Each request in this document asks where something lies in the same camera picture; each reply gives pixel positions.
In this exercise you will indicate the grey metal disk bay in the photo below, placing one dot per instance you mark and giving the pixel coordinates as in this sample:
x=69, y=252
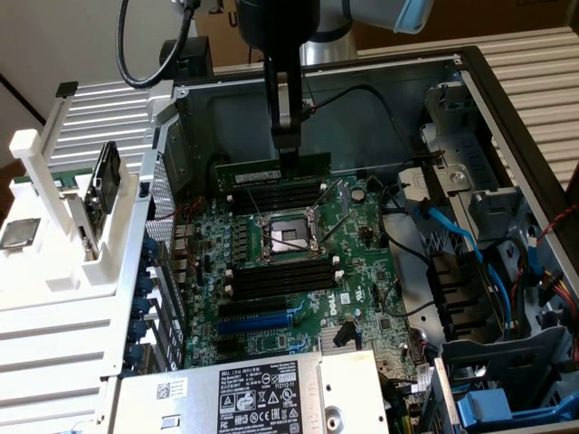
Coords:
x=470, y=149

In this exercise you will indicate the green RAM stick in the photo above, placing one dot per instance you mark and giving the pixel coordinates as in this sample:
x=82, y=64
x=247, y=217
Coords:
x=253, y=176
x=63, y=179

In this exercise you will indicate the thin metal locking lever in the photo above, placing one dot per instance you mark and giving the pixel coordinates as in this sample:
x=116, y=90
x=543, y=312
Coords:
x=339, y=226
x=254, y=202

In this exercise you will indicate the blue expansion slot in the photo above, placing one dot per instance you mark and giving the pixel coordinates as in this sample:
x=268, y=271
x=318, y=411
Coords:
x=253, y=323

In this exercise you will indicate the silver CPU chip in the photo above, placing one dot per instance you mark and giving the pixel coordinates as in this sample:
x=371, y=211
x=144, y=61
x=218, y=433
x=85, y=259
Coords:
x=19, y=234

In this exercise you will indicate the blue card retention clip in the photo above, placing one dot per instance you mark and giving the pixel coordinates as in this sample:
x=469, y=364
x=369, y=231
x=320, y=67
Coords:
x=145, y=280
x=142, y=306
x=151, y=249
x=134, y=355
x=139, y=330

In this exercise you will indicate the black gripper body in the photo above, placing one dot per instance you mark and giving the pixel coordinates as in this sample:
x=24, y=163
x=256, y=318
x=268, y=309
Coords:
x=276, y=22

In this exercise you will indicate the rear port block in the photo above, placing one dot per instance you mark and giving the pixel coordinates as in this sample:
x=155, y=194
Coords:
x=183, y=253

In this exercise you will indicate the open PC case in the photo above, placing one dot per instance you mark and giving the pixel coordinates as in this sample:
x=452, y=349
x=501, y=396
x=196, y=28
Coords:
x=353, y=131

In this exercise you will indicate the black profile end cap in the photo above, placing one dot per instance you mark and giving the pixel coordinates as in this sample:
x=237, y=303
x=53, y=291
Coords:
x=66, y=89

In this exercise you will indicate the silver power supply unit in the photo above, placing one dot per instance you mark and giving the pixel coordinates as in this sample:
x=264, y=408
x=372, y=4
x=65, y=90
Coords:
x=203, y=407

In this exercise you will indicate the short black expansion slot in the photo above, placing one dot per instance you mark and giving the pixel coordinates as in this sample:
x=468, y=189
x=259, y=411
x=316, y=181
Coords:
x=227, y=347

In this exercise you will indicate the silver coin battery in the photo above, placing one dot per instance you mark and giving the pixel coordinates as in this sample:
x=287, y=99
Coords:
x=358, y=193

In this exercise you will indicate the white parts rack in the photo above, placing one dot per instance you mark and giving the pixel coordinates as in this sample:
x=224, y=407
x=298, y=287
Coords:
x=59, y=280

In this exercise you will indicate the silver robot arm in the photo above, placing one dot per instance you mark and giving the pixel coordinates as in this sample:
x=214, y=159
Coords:
x=330, y=45

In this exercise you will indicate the brown cardboard box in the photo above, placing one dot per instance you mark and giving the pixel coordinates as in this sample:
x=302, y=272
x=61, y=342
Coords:
x=217, y=36
x=497, y=18

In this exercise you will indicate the blue plastic disk bay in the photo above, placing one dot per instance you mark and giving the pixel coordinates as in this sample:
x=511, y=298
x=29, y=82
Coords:
x=497, y=357

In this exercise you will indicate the black box device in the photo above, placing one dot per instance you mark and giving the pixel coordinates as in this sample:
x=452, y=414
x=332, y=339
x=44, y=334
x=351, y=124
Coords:
x=194, y=54

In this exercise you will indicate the green motherboard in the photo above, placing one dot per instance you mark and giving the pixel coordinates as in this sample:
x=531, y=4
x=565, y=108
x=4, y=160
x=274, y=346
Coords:
x=362, y=280

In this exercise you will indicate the silver chipset heatsink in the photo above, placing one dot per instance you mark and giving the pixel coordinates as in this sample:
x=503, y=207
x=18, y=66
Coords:
x=327, y=339

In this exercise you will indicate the CPU socket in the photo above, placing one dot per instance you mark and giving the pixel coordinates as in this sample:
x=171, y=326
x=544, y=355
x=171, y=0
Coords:
x=289, y=237

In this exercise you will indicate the long black expansion slot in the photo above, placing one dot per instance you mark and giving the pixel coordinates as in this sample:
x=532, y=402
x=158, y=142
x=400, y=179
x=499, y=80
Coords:
x=251, y=309

